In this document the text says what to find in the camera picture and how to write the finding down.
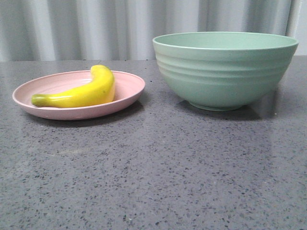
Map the yellow toy banana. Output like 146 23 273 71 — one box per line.
31 65 115 108

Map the pink plate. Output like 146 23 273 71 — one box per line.
12 70 145 120

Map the green ribbed bowl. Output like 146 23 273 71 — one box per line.
153 32 299 111

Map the grey pleated curtain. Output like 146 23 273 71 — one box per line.
0 0 307 61

